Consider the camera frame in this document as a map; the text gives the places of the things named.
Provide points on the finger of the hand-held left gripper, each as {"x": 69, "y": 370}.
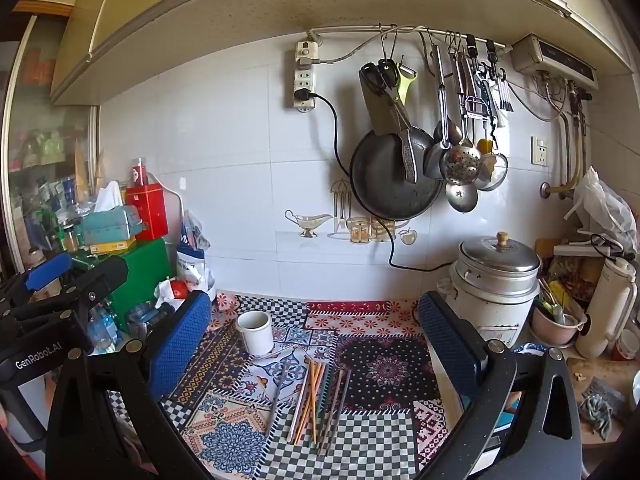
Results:
{"x": 100, "y": 280}
{"x": 47, "y": 270}

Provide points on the dark metal ladle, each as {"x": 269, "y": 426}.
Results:
{"x": 434, "y": 162}

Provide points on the grey rag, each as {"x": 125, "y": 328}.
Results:
{"x": 597, "y": 412}

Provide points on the teal tissue box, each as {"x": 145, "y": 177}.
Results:
{"x": 110, "y": 225}

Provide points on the white electric rice cooker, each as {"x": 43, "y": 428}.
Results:
{"x": 492, "y": 290}

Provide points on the white bowl with utensils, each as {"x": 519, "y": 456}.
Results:
{"x": 550, "y": 332}

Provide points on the white ceramic cup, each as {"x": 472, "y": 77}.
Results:
{"x": 257, "y": 340}

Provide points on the white and blue bag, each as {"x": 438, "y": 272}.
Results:
{"x": 192, "y": 265}

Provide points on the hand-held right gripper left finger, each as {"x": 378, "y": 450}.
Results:
{"x": 182, "y": 345}

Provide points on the glass door cabinet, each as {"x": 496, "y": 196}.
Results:
{"x": 45, "y": 110}

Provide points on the wooden cutting board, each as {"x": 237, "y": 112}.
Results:
{"x": 600, "y": 370}

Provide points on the metal hanging rail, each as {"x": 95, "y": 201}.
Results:
{"x": 360, "y": 30}

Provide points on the red lidded can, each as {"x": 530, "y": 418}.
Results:
{"x": 139, "y": 172}

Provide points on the red tin box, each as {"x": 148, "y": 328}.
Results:
{"x": 147, "y": 210}

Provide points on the white plastic bag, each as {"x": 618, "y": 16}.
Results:
{"x": 600, "y": 205}

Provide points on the bunch of colourful chopsticks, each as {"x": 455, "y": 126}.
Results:
{"x": 311, "y": 395}

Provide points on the kitchenware wall sticker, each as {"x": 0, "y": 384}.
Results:
{"x": 357, "y": 230}

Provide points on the clear plastic bottle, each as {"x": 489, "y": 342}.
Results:
{"x": 102, "y": 332}

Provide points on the yellow flat box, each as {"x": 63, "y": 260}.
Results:
{"x": 112, "y": 246}

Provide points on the cluster of small hanging tools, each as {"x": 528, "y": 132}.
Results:
{"x": 475, "y": 105}

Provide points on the wall faucet pipes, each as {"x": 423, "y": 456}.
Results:
{"x": 557, "y": 191}

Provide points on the white and teal flat tray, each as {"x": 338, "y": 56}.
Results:
{"x": 507, "y": 415}

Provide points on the metal slotted skimmer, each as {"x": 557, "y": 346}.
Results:
{"x": 460, "y": 165}

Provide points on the patchwork patterned table mat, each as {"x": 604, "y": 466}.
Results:
{"x": 390, "y": 375}

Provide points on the green metal box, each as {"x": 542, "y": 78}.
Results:
{"x": 140, "y": 280}

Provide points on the white plug adapter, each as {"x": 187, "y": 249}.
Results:
{"x": 306, "y": 52}

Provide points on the yellow-green peeler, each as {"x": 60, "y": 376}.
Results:
{"x": 406, "y": 85}

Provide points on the white wall socket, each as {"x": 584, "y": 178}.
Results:
{"x": 540, "y": 151}

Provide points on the white water heater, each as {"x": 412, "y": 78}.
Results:
{"x": 550, "y": 57}

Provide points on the white thermos jug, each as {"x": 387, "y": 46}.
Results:
{"x": 607, "y": 310}

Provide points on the black kitchen scissors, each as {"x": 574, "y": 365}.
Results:
{"x": 385, "y": 72}

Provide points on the white power strip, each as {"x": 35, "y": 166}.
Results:
{"x": 304, "y": 82}

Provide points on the crumpled red white wrapper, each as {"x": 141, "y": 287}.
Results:
{"x": 179, "y": 288}

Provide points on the black frying pan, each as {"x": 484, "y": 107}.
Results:
{"x": 385, "y": 185}

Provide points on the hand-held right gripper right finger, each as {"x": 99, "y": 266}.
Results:
{"x": 447, "y": 345}

